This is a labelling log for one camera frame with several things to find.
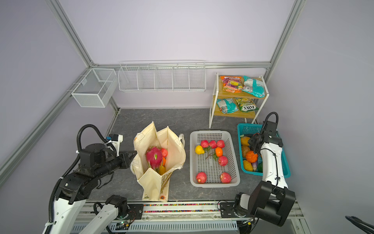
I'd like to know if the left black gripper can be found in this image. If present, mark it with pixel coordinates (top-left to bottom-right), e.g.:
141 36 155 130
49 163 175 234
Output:
95 150 137 179

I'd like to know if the orange pumpkin vegetable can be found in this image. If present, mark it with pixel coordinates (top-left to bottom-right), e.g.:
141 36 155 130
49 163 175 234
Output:
245 151 258 163

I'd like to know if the pink dragon fruit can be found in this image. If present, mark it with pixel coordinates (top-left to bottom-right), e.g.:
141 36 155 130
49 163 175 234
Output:
146 147 163 171

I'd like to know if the red apple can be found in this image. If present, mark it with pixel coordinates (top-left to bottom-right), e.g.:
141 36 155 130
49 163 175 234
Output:
196 172 207 184
220 172 232 184
161 148 168 158

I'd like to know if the yellow pear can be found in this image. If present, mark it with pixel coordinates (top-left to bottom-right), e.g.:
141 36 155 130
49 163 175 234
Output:
157 165 166 176

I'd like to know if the cream canvas grocery bag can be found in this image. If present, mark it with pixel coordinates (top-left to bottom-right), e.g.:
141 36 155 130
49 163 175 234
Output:
131 122 186 202

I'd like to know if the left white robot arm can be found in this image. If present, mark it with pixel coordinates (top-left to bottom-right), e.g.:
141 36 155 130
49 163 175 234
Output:
43 124 137 234

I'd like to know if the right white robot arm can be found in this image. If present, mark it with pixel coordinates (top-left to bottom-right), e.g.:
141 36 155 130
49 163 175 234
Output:
217 112 296 227

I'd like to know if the yellow potato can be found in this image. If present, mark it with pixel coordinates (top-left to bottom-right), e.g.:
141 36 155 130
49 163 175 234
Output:
243 160 253 172
240 136 250 146

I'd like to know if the brown potato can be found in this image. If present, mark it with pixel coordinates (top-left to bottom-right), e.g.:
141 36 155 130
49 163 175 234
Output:
241 145 250 159

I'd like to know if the teal plastic vegetable basket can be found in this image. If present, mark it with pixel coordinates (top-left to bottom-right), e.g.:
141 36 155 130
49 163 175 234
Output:
237 123 291 178

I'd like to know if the yellow potato front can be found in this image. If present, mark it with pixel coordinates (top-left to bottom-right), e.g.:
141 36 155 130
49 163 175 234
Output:
243 160 253 172

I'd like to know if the small red fruit right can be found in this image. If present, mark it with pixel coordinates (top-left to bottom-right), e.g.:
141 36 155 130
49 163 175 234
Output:
217 140 225 148

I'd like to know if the small red fruit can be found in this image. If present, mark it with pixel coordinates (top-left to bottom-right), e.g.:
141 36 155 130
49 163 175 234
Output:
208 140 217 149
217 140 225 148
200 140 209 148

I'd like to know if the red apple centre basket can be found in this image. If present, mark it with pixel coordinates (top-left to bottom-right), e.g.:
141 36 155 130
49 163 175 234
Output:
218 156 228 167

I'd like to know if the small orange tangerine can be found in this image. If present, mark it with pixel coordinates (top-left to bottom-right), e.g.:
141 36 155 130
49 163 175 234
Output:
215 147 223 157

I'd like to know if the green Fox's candy packet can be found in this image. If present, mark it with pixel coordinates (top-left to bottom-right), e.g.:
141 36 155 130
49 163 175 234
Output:
235 98 258 113

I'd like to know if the small red fruit middle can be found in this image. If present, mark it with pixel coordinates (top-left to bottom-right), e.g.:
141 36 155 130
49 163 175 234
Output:
208 140 217 149

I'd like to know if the teal white snack packet lower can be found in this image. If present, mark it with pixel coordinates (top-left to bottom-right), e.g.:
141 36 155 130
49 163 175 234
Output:
217 98 239 114

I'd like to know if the white wood two-tier shelf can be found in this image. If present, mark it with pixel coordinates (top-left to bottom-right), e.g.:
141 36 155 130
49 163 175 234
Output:
208 73 270 129

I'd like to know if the red apple back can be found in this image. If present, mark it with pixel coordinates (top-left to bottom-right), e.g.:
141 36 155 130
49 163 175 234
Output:
220 172 232 184

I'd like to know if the white plastic fruit basket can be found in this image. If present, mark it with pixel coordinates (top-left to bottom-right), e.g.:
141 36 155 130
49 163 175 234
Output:
190 130 241 188

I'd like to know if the small red fruit left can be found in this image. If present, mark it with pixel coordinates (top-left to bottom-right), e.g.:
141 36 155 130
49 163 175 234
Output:
200 140 209 148

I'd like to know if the teal snack packet upper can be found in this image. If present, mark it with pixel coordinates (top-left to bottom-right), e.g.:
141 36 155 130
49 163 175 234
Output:
242 76 266 98

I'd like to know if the yellow lemon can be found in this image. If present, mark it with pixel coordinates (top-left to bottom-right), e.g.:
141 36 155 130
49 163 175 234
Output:
195 145 205 155

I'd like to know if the orange snack packet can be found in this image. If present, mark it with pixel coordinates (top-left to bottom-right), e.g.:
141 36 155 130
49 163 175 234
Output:
220 76 243 93

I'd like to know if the small white mesh basket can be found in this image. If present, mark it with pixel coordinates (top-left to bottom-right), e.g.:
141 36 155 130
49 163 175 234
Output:
72 68 118 108

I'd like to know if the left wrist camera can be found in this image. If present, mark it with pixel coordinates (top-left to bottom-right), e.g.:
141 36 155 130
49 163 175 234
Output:
107 134 123 154

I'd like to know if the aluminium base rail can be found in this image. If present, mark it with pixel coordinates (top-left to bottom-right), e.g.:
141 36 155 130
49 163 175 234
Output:
70 199 304 234

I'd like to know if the long white wire basket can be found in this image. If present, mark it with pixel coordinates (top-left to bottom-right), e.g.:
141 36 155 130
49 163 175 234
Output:
118 60 206 92

